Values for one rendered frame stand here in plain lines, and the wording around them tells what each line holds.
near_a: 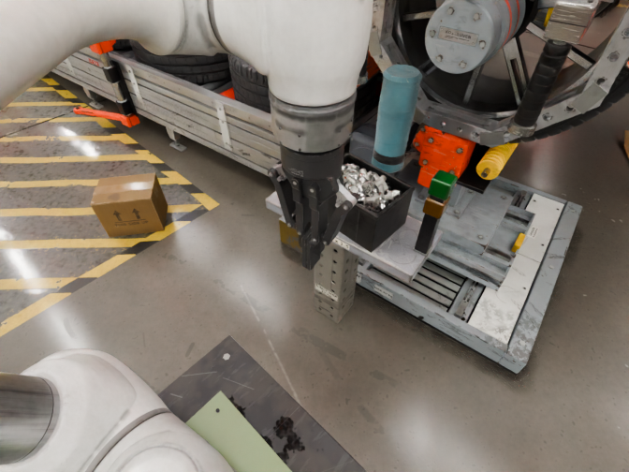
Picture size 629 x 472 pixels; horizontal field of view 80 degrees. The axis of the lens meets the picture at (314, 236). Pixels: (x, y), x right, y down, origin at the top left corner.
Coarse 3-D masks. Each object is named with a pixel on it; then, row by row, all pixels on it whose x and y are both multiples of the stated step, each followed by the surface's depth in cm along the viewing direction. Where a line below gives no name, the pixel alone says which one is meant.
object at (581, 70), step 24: (408, 0) 97; (432, 0) 107; (528, 0) 83; (552, 0) 77; (408, 24) 100; (528, 24) 82; (408, 48) 100; (504, 48) 87; (576, 48) 81; (600, 48) 88; (432, 72) 105; (480, 72) 94; (576, 72) 89; (432, 96) 102; (456, 96) 103; (480, 96) 103; (504, 96) 101; (552, 96) 86
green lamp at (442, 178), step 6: (438, 174) 72; (444, 174) 72; (450, 174) 72; (432, 180) 71; (438, 180) 71; (444, 180) 71; (450, 180) 71; (456, 180) 72; (432, 186) 72; (438, 186) 71; (444, 186) 71; (450, 186) 70; (432, 192) 73; (438, 192) 72; (444, 192) 71; (450, 192) 72; (438, 198) 73; (444, 198) 72
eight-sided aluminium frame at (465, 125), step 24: (384, 0) 87; (384, 24) 91; (624, 24) 65; (384, 48) 94; (624, 48) 67; (600, 72) 71; (576, 96) 76; (600, 96) 73; (432, 120) 97; (456, 120) 94; (480, 120) 94; (504, 120) 91; (552, 120) 81; (480, 144) 93
